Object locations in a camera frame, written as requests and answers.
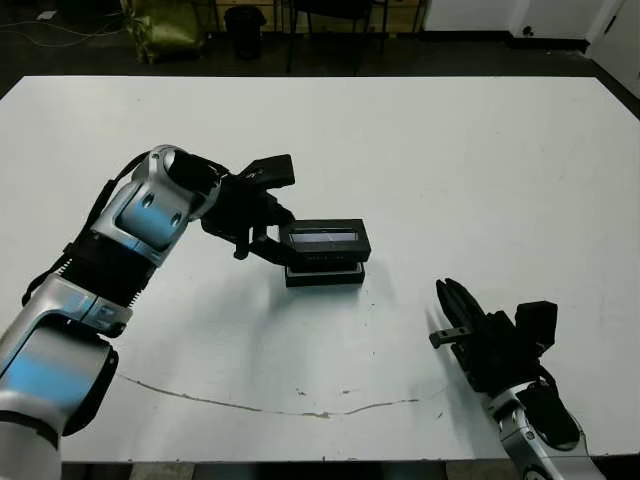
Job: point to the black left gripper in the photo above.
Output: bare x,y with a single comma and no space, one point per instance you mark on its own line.
240,210

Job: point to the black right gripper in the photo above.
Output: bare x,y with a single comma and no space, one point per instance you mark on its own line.
500,352

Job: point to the black box lid camera print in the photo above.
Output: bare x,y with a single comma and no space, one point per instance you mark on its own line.
330,240

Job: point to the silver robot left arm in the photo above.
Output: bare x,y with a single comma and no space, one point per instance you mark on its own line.
125,215

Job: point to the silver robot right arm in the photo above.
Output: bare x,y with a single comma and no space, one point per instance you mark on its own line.
545,450

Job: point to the black box base white insert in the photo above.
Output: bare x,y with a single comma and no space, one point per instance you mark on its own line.
325,277

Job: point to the black trash bin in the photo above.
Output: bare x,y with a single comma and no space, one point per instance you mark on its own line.
245,32

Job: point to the wooden shelf unit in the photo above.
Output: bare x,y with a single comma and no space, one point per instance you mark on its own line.
275,12

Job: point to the black office chair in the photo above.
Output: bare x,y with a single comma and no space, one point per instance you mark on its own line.
332,10

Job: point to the large crinkled plastic bag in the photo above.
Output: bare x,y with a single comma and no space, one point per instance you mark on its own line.
167,27

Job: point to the white door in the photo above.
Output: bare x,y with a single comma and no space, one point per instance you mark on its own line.
620,35

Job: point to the white paper sheet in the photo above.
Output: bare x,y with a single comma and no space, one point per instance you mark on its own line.
46,14

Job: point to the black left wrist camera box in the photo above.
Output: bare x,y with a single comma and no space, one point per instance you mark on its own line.
272,171

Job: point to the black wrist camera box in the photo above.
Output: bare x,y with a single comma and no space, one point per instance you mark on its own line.
537,322
272,171

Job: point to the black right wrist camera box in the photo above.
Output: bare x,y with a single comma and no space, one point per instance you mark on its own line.
537,322

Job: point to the small black wall fitting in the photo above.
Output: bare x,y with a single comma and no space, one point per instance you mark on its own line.
527,31

